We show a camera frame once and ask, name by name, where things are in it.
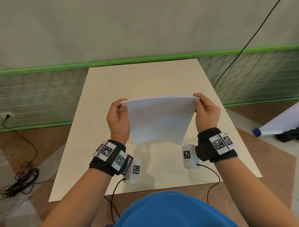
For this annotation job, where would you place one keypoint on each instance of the person's right thumb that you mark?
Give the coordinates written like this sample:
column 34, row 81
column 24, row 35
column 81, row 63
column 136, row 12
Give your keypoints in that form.
column 198, row 106

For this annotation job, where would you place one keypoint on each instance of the blue roll end cap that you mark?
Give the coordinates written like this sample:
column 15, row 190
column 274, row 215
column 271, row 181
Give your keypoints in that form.
column 257, row 132

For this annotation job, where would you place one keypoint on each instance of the black bag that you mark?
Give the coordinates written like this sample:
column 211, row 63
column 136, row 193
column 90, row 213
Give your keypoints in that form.
column 289, row 136

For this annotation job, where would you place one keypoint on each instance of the person's left forearm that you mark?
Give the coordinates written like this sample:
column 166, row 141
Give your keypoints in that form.
column 79, row 198

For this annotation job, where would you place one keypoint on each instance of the rolled white paper sheet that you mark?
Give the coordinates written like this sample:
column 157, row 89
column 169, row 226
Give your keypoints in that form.
column 280, row 121

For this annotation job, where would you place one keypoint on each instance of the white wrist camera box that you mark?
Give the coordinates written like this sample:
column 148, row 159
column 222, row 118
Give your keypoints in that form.
column 189, row 156
column 134, row 170

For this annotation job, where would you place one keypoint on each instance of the white wall socket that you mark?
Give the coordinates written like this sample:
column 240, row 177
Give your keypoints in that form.
column 8, row 115

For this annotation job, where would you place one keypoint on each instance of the person's right hand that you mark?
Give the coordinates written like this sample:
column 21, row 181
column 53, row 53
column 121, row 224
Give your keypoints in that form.
column 209, row 114

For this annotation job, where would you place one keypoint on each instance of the white paper stack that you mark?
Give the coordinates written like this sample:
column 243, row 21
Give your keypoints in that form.
column 161, row 117

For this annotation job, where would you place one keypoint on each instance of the black wristband with marker tags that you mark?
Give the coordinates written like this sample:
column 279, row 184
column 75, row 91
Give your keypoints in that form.
column 109, row 156
column 216, row 145

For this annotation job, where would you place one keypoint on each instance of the green framed mesh panel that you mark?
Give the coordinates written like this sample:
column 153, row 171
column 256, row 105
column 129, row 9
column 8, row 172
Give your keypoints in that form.
column 35, row 98

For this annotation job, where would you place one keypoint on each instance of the blue shirt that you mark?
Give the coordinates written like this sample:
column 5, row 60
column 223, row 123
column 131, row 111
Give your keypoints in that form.
column 175, row 210

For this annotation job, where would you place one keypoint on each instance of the person's right forearm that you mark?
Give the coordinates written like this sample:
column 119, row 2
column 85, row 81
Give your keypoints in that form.
column 252, row 194

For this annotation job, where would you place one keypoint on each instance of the person's left thumb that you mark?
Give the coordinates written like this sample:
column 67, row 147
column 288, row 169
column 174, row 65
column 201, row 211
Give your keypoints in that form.
column 124, row 109

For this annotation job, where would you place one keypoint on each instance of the person's left hand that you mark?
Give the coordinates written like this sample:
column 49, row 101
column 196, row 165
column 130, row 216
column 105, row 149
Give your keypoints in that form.
column 118, row 121

